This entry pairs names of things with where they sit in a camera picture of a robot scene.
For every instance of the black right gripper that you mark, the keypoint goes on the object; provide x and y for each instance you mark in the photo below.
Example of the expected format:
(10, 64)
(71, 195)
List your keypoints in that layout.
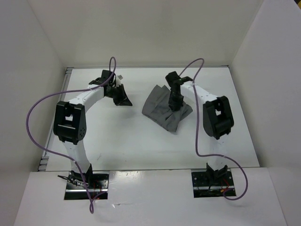
(172, 103)

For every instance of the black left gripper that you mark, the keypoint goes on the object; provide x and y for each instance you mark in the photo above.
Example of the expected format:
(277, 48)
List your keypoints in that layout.
(122, 100)

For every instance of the grey pleated skirt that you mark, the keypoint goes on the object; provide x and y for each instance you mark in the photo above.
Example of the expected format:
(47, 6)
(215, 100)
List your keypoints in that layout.
(157, 109)

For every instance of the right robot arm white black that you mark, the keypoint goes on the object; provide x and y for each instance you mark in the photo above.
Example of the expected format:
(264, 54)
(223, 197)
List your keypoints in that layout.
(217, 120)

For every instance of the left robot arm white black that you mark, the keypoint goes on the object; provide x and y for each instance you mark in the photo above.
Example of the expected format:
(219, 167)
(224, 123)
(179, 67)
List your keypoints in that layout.
(70, 124)

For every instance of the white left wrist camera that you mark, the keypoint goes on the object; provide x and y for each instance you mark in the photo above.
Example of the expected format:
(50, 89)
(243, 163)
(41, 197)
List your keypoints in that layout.
(117, 80)

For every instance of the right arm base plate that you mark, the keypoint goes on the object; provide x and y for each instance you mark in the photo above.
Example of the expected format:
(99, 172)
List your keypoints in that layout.
(203, 188)

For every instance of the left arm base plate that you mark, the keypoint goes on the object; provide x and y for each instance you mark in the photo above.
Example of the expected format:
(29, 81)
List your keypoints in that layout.
(98, 188)

